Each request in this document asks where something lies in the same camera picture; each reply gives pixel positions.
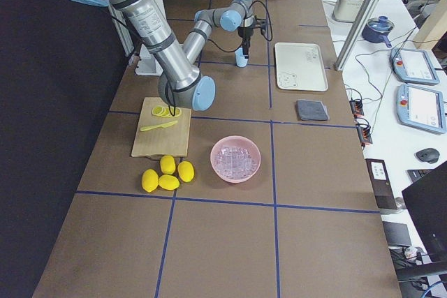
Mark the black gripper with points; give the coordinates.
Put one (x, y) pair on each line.
(245, 33)

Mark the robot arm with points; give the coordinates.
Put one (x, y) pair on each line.
(181, 84)

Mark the light blue plastic cup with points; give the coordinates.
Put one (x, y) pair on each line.
(240, 61)

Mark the pile of clear ice cubes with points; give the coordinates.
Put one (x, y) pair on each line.
(235, 163)

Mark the cream bear tray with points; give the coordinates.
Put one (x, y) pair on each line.
(299, 67)

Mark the grey folded cloth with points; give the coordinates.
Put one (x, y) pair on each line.
(312, 110)

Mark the lemon slice bottom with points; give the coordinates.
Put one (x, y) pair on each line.
(177, 112)

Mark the lemon slice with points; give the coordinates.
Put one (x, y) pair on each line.
(157, 110)
(177, 112)
(171, 111)
(165, 113)

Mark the lemon slice top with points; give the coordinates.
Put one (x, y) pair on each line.
(157, 110)

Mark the yellow plastic knife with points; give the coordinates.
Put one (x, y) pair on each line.
(163, 125)

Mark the silver toaster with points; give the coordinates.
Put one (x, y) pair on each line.
(346, 10)

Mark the pink bowl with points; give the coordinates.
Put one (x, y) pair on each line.
(236, 141)

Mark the bamboo cutting board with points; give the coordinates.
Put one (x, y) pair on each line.
(156, 143)

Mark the far orange usb hub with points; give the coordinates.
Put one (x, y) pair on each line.
(356, 107)

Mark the orange usb hub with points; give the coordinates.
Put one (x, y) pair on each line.
(364, 134)
(356, 107)

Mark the blue pot with lid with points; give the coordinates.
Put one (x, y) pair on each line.
(377, 30)

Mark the yellow lemon right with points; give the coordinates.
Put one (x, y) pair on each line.
(186, 171)

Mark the yellow lemon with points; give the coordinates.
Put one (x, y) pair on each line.
(150, 180)
(168, 182)
(186, 171)
(168, 164)

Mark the yellow lemon top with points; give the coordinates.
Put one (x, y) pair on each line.
(168, 164)

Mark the near orange usb hub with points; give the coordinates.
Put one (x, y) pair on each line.
(364, 134)

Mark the yellow lemon bottom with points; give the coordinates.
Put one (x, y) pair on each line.
(168, 182)

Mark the yellow lemon left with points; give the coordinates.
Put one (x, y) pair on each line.
(150, 180)

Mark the far teach pendant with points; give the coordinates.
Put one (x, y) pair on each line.
(413, 66)

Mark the teach pendant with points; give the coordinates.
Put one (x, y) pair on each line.
(421, 108)
(413, 66)

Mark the near teach pendant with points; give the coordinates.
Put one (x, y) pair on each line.
(421, 108)

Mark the brown box with remote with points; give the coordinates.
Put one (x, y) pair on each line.
(383, 192)

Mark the black computer mouse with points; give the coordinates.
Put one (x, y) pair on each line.
(428, 155)

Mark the black monitor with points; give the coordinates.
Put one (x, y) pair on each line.
(425, 201)

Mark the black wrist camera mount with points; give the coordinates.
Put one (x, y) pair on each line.
(262, 25)

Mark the aluminium frame post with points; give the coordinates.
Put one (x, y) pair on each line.
(362, 17)

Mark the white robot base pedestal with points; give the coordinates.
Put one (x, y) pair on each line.
(146, 63)

